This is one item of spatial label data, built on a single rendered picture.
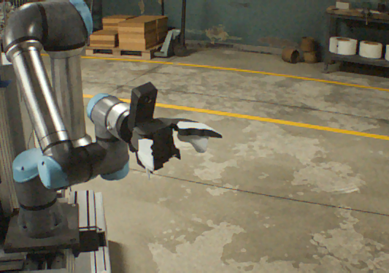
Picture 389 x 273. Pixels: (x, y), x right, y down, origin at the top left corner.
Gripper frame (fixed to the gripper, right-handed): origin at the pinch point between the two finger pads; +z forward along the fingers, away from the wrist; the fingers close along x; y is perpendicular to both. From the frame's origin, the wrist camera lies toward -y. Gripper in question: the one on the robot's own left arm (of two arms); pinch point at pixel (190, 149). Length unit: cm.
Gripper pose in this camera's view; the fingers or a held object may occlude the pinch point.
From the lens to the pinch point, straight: 77.5
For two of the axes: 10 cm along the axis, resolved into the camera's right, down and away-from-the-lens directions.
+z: 6.2, 3.1, -7.2
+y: 1.1, 8.8, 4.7
